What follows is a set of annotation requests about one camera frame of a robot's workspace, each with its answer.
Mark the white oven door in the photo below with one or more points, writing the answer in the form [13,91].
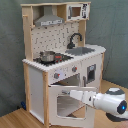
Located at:
[67,111]

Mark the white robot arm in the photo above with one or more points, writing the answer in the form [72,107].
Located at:
[112,102]

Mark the small metal pot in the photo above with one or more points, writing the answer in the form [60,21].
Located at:
[47,56]

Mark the toy microwave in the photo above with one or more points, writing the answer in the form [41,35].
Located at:
[78,11]

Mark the black toy stovetop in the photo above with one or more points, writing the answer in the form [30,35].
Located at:
[58,59]

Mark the red stove knob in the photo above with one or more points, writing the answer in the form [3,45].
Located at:
[74,69]
[56,75]

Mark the wooden toy kitchen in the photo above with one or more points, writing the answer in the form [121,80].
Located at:
[57,38]

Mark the white cabinet door with dispenser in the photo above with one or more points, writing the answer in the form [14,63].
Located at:
[91,71]

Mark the right red stove knob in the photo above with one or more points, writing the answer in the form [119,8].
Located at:
[74,69]

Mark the left red stove knob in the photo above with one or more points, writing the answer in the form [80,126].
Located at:
[56,75]

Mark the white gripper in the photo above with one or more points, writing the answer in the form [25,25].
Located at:
[86,97]

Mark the grey toy sink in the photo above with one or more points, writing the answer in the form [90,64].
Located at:
[79,51]

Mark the grey range hood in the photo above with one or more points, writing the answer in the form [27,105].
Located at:
[48,18]

